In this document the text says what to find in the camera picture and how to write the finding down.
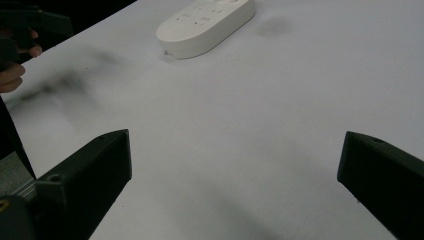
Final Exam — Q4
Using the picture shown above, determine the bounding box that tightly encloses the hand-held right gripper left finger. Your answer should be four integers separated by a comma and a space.
33, 129, 133, 240

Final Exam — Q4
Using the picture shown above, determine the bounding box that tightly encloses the white power strip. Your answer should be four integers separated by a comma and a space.
155, 0, 257, 60

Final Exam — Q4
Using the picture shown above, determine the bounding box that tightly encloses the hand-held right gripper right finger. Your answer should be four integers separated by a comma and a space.
336, 130, 424, 240

